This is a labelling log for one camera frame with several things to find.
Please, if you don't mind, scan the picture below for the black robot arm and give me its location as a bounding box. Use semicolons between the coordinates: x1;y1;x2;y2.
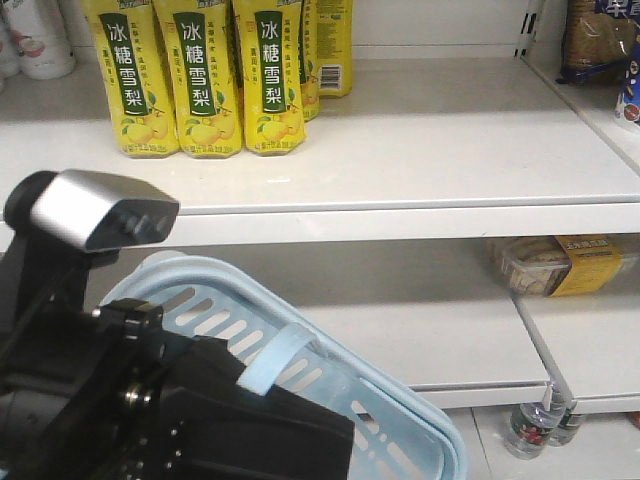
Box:
1;248;354;479

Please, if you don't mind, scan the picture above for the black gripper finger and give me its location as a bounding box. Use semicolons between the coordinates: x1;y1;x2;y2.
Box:
115;337;354;479

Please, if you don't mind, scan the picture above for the clear water bottle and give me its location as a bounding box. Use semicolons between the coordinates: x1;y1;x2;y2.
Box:
504;383;566;460

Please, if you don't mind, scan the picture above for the yellow pear drink bottle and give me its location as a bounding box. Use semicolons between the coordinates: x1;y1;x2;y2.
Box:
232;0;306;156
80;1;180;158
153;0;243;159

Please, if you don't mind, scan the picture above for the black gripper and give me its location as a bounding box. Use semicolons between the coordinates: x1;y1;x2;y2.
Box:
1;298;194;479

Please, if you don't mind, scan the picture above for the blue cookie cup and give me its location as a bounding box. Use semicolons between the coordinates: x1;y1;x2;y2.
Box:
614;43;639;134

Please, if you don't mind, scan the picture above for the yellow label pastry box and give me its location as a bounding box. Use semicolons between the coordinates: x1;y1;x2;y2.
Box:
487;234;639;297

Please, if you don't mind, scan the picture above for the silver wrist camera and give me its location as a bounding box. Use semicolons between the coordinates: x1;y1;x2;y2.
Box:
3;169;180;253

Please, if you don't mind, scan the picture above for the white peach drink bottle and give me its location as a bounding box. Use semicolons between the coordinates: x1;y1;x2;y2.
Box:
3;0;76;80

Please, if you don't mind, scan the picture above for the light blue plastic basket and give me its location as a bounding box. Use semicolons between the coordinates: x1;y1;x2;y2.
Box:
101;251;468;479

